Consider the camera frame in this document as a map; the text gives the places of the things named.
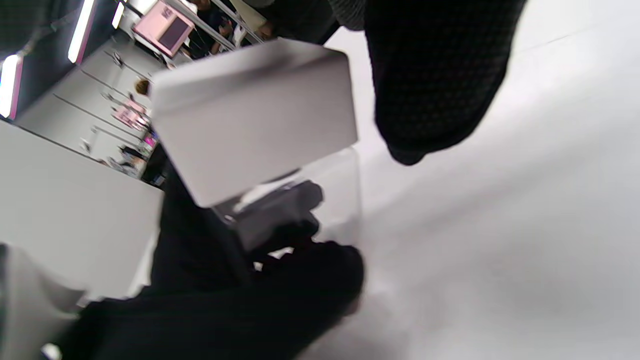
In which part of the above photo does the person's left hand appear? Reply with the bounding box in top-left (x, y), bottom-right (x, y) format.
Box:
top-left (55, 165), bottom-right (366, 360)

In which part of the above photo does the person's right hand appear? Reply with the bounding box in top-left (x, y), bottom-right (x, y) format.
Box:
top-left (327, 0), bottom-right (527, 166)

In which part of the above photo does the white jar lid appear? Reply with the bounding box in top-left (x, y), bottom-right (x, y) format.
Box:
top-left (150, 39), bottom-right (358, 208)

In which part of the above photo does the small computer monitor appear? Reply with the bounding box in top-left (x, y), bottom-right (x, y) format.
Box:
top-left (115, 100), bottom-right (151, 132)

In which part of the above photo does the large computer monitor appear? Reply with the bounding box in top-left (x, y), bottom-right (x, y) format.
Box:
top-left (132, 0), bottom-right (196, 58)

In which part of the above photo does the long ceiling light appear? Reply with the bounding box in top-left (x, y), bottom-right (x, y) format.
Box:
top-left (67, 0), bottom-right (96, 65)
top-left (0, 54), bottom-right (23, 120)

